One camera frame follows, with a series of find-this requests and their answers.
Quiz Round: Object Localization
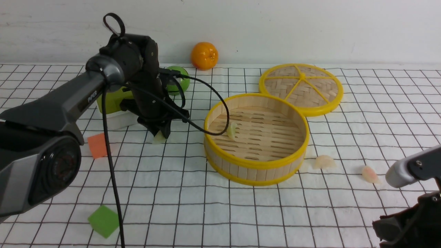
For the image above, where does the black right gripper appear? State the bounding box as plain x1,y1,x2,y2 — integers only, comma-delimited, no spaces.
373,193,441,248

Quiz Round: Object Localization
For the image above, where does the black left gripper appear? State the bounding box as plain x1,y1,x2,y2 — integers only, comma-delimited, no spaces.
120,68,189,139

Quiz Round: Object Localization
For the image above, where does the pale green dumpling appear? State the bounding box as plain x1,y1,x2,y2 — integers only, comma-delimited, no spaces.
152,131,167,144

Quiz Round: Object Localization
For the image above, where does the green translucent dumpling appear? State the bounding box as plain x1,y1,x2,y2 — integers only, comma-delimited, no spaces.
226,122,237,141

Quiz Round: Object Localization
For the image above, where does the pink translucent dumpling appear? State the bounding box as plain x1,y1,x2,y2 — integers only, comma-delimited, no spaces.
361,165,381,184

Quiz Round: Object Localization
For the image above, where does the white translucent dumpling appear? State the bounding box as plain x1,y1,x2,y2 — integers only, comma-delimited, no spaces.
312,155,337,170

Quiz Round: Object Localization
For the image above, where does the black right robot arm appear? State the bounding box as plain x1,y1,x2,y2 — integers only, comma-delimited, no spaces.
373,145,441,248

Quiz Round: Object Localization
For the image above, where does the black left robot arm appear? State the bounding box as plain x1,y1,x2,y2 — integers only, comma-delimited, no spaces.
0,34,189,221

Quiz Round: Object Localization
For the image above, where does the bamboo steamer tray yellow rim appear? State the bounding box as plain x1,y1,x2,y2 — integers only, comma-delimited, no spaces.
204,94,310,186

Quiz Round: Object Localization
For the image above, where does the bamboo steamer lid yellow rim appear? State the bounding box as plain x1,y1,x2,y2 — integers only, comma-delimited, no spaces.
259,63,344,117

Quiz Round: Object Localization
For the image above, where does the green ball black stripe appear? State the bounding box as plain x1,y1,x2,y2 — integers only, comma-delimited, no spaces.
167,66,190,96

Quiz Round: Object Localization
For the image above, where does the green lidded white box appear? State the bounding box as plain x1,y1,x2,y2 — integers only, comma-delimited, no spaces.
105,87,138,131

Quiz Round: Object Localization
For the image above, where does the orange foam cube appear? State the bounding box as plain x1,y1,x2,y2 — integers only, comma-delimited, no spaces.
87,133,107,159

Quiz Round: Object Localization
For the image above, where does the orange fruit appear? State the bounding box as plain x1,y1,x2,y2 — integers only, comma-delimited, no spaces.
191,41,219,71

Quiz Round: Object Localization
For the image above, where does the green foam cube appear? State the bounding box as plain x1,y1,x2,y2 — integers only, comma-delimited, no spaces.
87,205,120,239

